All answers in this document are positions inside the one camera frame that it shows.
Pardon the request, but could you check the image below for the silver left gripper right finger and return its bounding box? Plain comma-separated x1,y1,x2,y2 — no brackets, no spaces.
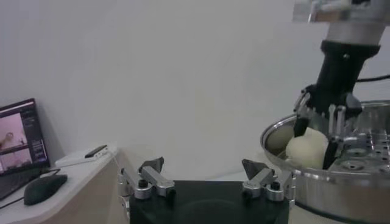
241,158,296,202

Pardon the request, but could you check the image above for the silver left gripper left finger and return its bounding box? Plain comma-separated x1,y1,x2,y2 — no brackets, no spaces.
118,156,177,200

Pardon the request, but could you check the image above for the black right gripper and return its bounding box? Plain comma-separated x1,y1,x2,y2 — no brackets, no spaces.
292,40,381,170

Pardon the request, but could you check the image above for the white steamed baozi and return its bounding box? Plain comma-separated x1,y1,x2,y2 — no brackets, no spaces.
285,127,329,170

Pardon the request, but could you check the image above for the stainless steel steamer basket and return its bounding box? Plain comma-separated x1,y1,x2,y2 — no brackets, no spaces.
260,100,390,224

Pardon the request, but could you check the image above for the small black white device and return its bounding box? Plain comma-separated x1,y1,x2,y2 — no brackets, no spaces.
84,144,108,159

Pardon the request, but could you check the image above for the white rounded laptop desk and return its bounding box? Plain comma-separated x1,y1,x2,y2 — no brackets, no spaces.
0,145,132,224

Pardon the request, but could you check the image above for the flat white box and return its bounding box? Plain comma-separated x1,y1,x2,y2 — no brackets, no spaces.
54,145,118,167

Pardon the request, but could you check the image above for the black computer mouse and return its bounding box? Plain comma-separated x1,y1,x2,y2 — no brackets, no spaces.
23,173,68,206

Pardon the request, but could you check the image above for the open black laptop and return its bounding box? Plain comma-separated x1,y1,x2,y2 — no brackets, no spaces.
0,97,51,201

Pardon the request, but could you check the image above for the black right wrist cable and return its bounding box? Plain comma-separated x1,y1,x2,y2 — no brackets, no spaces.
356,74,390,83

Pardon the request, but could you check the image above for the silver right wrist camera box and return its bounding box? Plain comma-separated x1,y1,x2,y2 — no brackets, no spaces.
292,0,351,23

